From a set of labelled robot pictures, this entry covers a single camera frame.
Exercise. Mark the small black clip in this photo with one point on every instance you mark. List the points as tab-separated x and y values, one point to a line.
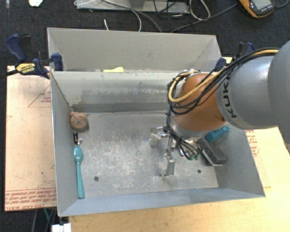
75	137

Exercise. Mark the teal block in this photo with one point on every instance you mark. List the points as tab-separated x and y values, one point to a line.
217	133

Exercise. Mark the teal plastic spoon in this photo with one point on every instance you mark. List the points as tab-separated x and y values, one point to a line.
78	156

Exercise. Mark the yellow flat piece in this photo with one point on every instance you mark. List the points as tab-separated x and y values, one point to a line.
114	69

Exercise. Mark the grey metal bin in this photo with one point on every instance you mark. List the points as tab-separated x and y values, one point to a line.
125	158

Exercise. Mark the brown round ball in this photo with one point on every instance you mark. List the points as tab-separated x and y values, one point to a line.
79	121

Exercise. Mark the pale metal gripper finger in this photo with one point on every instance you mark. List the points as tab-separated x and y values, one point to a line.
169	165
154	136

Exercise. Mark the brown cardboard board red print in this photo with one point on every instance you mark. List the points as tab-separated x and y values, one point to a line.
29	141

